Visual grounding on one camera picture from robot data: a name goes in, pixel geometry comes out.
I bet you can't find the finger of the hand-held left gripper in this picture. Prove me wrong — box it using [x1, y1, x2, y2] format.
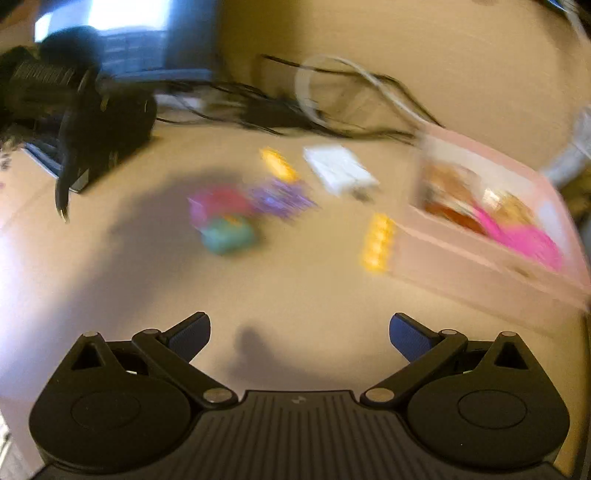
[54, 113, 91, 225]

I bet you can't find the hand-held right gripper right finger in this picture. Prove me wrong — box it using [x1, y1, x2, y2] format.
[361, 313, 534, 408]

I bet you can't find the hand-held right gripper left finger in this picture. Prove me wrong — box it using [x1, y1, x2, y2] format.
[58, 312, 237, 408]

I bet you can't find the pink storage box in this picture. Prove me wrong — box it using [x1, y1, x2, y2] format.
[390, 124, 591, 333]

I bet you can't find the yellow studded toy brick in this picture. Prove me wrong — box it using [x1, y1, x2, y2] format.
[361, 213, 397, 273]

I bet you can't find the teal toy block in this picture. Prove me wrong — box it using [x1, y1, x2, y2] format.
[202, 218, 258, 256]

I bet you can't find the grey laptop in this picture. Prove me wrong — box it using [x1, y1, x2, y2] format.
[21, 0, 223, 195]

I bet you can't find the pink toy block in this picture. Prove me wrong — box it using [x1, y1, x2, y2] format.
[188, 185, 257, 232]

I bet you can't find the orange printed card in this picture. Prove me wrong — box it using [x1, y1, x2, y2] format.
[421, 159, 486, 228]

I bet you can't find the magenta toy piece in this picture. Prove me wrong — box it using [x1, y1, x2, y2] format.
[475, 205, 565, 273]

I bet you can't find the purple toy piece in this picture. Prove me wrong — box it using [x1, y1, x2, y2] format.
[249, 179, 319, 222]

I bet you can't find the small yellow toy brick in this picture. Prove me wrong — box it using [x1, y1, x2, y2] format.
[259, 147, 300, 183]

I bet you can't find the black cable bundle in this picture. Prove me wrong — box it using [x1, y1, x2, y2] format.
[154, 53, 446, 139]

